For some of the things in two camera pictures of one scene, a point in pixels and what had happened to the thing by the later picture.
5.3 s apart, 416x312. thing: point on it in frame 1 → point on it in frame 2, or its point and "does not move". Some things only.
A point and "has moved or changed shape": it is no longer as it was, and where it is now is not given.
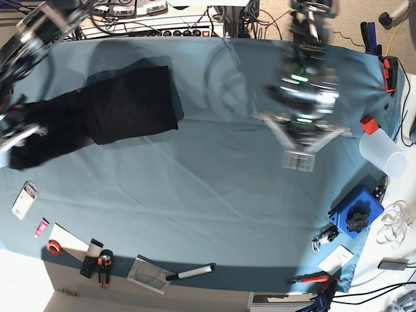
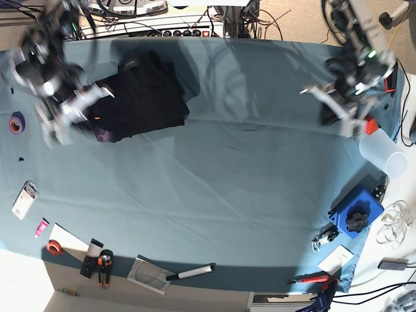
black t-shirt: [132, 100] has moved or changed shape
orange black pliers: [104, 262] does not move
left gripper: [14, 121] → [56, 112]
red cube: [368, 124] does not move
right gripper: [306, 130] → [356, 102]
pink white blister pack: [25, 199] does not move
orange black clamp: [390, 69] does not move
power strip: [208, 31] does not move
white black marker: [208, 268] does not move
